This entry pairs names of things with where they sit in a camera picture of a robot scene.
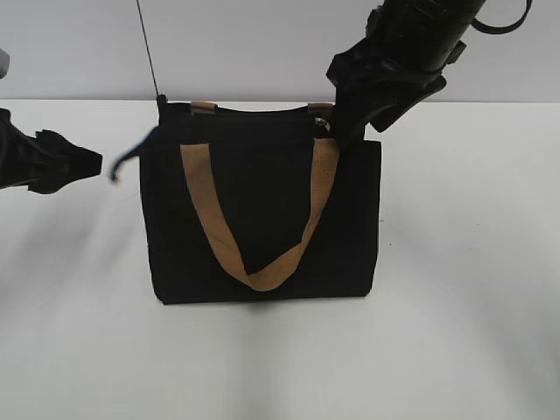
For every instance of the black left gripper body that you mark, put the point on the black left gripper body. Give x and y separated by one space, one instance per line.
19 159

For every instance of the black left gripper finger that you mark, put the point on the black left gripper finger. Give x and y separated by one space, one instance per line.
66 158
44 181

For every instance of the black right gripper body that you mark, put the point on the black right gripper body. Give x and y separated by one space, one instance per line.
422 38

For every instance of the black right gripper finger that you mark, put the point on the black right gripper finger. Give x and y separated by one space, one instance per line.
404 101
367 82

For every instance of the black canvas tote bag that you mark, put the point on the black canvas tote bag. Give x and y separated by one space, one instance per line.
340 259

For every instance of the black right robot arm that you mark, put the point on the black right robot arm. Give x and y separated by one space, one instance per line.
398 63

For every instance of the tan front bag handle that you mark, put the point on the tan front bag handle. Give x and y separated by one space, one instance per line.
259 209

